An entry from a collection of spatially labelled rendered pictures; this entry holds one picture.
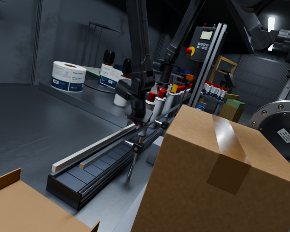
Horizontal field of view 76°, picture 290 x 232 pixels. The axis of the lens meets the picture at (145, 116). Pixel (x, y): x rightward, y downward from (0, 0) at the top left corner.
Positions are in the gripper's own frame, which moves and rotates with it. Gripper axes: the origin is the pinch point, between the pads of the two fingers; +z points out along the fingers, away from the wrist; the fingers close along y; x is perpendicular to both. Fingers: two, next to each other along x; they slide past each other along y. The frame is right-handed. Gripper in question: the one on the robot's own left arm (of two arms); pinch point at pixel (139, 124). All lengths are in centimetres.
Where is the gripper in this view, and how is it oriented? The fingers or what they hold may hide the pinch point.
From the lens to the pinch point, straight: 83.4
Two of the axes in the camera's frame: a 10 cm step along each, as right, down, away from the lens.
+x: -4.7, 7.2, -5.1
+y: -8.8, -3.7, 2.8
